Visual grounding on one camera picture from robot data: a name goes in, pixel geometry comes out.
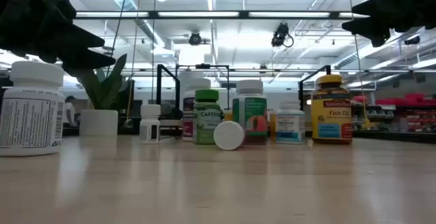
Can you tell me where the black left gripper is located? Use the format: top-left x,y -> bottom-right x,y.
0,0 -> 117,77

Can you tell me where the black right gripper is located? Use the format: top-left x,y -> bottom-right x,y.
341,0 -> 436,48

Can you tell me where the large white medicine bottle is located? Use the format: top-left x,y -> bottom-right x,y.
0,60 -> 66,157

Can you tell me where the small white medicine bottle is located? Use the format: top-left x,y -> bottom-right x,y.
138,103 -> 161,145

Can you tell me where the yellow fish oil bottle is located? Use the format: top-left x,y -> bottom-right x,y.
310,74 -> 354,145

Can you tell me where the white bottle maroon label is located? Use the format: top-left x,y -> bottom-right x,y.
181,77 -> 212,142

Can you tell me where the white melatonin bottle blue label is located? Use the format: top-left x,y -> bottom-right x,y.
275,99 -> 307,145

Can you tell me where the green caffeine bottle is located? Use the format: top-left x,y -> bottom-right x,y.
193,89 -> 222,146

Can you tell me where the multivitamin gummies bottle green label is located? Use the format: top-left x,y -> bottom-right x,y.
232,79 -> 269,146

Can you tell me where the pink Pepto bottle white cap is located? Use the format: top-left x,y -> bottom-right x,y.
213,121 -> 247,151

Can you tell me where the person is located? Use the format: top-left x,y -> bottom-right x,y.
63,95 -> 78,127

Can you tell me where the green plant in white pot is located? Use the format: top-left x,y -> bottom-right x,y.
75,53 -> 134,138

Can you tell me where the black overhead light bar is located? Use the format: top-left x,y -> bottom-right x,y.
73,10 -> 372,20

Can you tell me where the background rack with red bins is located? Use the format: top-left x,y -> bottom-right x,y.
352,93 -> 436,135

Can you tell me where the round black ceiling fixture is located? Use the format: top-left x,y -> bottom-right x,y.
188,31 -> 202,46

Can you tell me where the black hanging cable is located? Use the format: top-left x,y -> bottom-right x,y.
106,0 -> 131,78

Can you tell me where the black overhead camera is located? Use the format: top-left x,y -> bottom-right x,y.
270,22 -> 294,48

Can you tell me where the thin hanging yellow cord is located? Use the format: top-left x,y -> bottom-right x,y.
347,0 -> 373,130

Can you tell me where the black aluminium table frame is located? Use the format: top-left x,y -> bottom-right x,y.
62,125 -> 436,146

